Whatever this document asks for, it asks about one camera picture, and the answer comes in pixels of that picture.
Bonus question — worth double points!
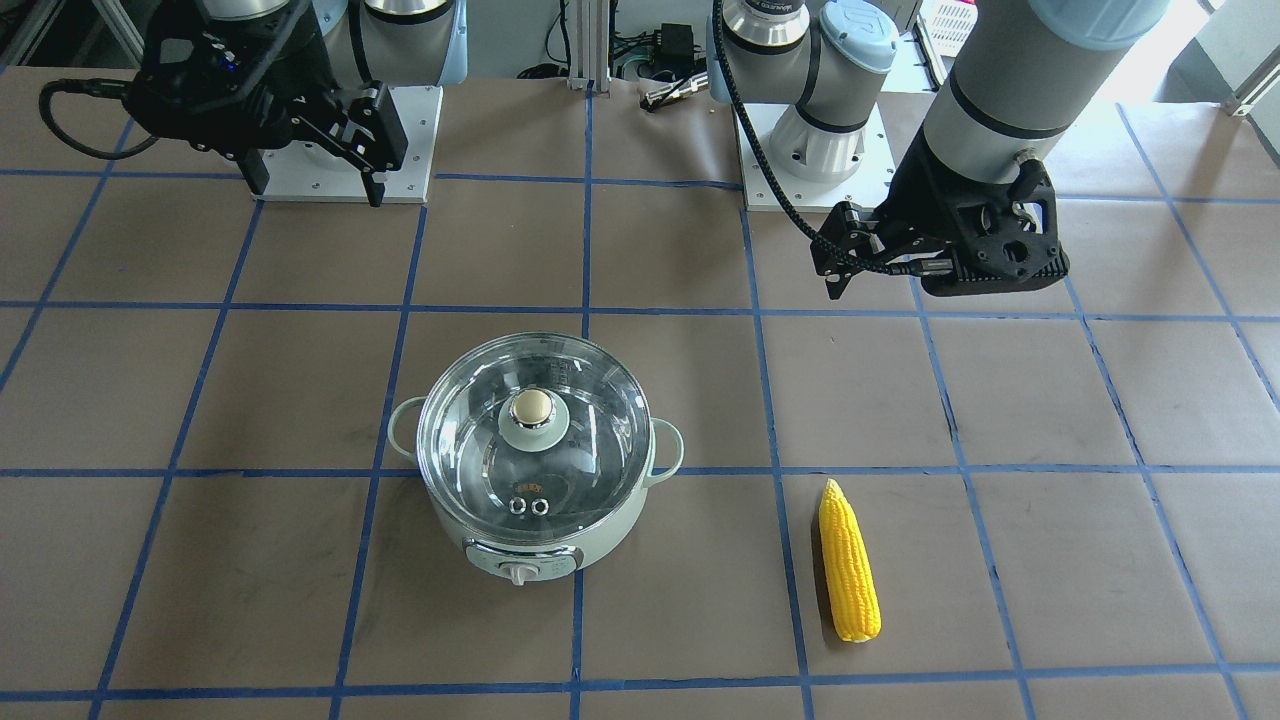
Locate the yellow corn cob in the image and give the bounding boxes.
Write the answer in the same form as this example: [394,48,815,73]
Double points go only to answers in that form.
[817,477,882,644]

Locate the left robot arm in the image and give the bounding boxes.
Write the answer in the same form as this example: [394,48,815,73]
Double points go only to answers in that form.
[707,1,1169,300]

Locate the mint green electric pot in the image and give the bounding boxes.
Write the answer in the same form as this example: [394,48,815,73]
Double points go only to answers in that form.
[387,333,686,587]

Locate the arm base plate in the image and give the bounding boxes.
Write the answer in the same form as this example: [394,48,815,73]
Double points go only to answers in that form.
[745,102,896,213]
[250,86,444,206]

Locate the black power adapter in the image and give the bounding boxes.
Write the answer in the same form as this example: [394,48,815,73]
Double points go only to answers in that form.
[653,23,698,65]

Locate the black braided cable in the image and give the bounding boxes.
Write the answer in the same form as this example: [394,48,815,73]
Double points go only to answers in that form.
[710,0,925,275]

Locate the glass pot lid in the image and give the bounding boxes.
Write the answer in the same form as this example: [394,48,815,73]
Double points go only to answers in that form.
[416,333,654,548]

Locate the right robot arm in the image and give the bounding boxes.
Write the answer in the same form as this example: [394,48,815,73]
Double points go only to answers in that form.
[123,1,468,208]

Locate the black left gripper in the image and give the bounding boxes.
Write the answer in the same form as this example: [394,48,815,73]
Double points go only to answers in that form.
[810,135,1070,301]

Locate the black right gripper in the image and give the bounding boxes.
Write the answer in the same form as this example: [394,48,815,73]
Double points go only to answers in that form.
[125,22,410,208]

